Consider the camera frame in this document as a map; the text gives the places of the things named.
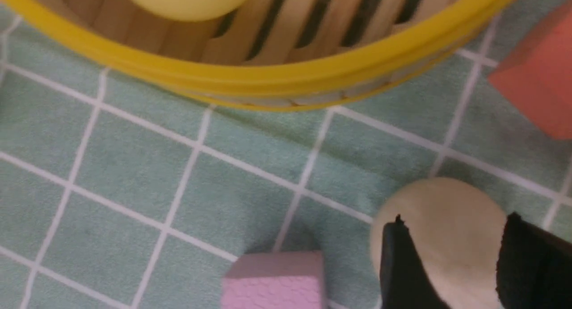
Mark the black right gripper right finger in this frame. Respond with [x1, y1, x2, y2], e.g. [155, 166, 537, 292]
[496, 212, 572, 309]

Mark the yellow bun front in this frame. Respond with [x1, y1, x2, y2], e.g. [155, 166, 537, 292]
[131, 0, 247, 22]

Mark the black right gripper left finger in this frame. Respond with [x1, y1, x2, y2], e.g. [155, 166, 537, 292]
[379, 215, 450, 309]

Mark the pink foam cube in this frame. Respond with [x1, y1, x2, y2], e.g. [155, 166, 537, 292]
[220, 251, 328, 309]

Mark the white bun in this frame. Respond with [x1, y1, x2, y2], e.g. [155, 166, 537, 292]
[370, 177, 507, 309]

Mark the orange foam cube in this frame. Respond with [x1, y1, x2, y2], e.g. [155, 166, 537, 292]
[488, 0, 572, 140]

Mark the bamboo steamer tray yellow rim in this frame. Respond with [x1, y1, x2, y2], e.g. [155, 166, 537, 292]
[2, 0, 515, 111]

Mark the green checkered tablecloth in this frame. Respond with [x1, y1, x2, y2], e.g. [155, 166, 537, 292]
[1, 0, 571, 309]

